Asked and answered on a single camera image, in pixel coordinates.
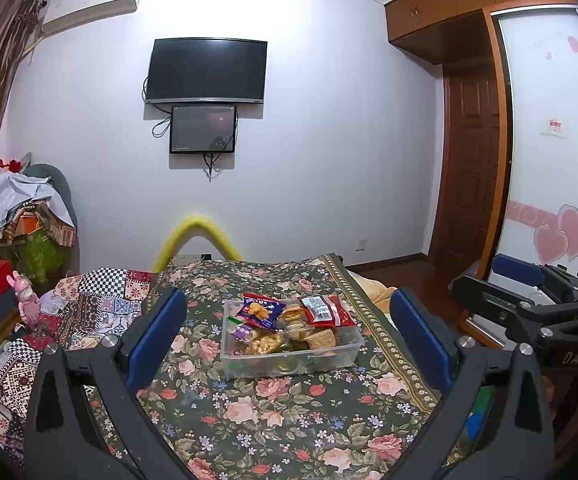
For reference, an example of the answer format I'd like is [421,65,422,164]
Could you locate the yellow foam tube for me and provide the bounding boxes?
[153,214,242,273]

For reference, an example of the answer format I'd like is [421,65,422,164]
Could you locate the brown wooden door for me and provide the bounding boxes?
[429,65,502,271]

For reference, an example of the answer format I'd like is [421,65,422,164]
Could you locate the black monitor cable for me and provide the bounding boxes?
[204,152,224,181]

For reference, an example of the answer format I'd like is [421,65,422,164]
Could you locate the green snack packet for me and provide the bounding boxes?
[466,385,494,441]

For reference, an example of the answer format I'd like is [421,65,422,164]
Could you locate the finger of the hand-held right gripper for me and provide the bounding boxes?
[491,254,578,306]
[451,272,578,348]

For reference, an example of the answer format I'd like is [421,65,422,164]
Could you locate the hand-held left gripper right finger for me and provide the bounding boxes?
[389,287,557,480]

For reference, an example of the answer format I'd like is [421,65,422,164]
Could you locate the grey chair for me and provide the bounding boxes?
[21,162,77,231]

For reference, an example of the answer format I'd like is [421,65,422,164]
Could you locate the small black monitor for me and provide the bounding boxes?
[170,104,238,155]

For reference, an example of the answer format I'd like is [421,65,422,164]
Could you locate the purple snack packet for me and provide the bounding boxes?
[231,322,260,343]

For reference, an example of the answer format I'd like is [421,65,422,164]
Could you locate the wall-mounted black television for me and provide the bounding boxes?
[146,37,268,106]

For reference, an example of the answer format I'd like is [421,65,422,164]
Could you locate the floral blanket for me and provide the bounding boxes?
[86,255,474,480]

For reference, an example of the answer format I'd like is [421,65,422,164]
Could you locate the white air conditioner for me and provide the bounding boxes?
[39,0,144,36]

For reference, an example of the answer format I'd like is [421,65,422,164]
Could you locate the pile of clothes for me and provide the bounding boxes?
[0,162,77,281]

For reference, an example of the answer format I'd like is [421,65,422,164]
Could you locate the red snack packet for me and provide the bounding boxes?
[300,294,357,328]

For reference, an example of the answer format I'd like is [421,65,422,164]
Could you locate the green-edged cracker packet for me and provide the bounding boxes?
[309,327,342,350]

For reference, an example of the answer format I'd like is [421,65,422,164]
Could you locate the blue chips packet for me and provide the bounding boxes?
[235,292,290,331]

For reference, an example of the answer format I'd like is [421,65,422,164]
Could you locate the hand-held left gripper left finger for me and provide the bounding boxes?
[23,287,190,480]

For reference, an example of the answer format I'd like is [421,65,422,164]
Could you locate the sliding door with pink hearts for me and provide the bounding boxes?
[469,2,578,346]

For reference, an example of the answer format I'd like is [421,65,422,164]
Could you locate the pink toy figure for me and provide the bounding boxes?
[11,270,42,328]

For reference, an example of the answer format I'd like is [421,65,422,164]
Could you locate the beige blanket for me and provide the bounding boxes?
[346,270,400,316]

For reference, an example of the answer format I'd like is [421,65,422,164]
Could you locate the wooden overhead cabinets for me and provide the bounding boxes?
[384,0,577,66]

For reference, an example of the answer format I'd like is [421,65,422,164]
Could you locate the orange snack bag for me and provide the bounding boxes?
[244,332,284,356]

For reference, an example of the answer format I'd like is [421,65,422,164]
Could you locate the patchwork quilt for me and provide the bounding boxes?
[0,267,157,461]

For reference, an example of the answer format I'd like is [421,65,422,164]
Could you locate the clear plastic container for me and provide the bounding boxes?
[220,297,364,380]

